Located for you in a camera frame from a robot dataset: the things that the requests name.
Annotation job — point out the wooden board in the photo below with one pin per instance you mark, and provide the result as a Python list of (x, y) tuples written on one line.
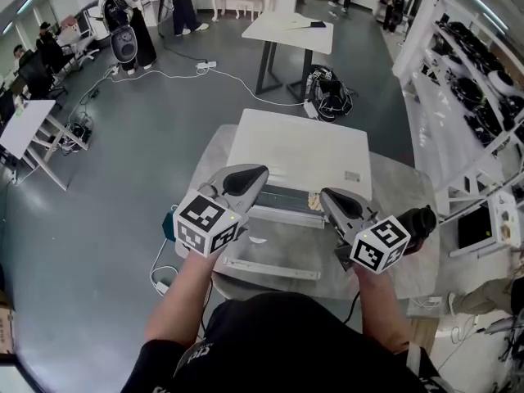
[(423, 334)]

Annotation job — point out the person's right forearm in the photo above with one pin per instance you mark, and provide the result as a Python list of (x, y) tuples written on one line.
[(378, 313)]

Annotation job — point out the brown cardboard box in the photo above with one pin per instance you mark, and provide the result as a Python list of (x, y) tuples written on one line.
[(6, 328)]

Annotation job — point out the white oval shell device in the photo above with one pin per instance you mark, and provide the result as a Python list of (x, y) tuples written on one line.
[(123, 45)]

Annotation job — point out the white tray of parts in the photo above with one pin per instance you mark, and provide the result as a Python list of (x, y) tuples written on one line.
[(503, 219)]

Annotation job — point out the dark teal bin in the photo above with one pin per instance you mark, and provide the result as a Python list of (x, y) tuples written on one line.
[(168, 227)]

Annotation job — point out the white oven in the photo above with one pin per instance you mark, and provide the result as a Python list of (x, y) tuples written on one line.
[(303, 150)]

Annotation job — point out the person's black shirt torso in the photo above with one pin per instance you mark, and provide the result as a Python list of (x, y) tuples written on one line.
[(286, 346)]

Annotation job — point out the person's left forearm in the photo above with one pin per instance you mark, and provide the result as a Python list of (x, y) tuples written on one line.
[(184, 301)]

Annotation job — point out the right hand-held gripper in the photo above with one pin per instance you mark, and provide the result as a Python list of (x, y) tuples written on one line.
[(380, 244)]

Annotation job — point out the black thermos jug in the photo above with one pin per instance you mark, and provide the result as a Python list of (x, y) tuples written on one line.
[(417, 221)]

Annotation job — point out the white table with black legs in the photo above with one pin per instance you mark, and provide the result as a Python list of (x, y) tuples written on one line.
[(286, 33)]

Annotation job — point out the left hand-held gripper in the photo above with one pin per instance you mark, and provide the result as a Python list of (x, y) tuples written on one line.
[(204, 223)]

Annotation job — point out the grey marble table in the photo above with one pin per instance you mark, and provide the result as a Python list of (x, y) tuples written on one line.
[(405, 268)]

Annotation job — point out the white shelving rack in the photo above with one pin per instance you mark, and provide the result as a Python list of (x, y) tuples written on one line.
[(434, 109)]

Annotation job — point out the black office chair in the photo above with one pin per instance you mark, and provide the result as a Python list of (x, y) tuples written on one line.
[(39, 76)]

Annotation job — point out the white power strip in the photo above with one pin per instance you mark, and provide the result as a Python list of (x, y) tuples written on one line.
[(427, 302), (206, 65), (160, 285)]

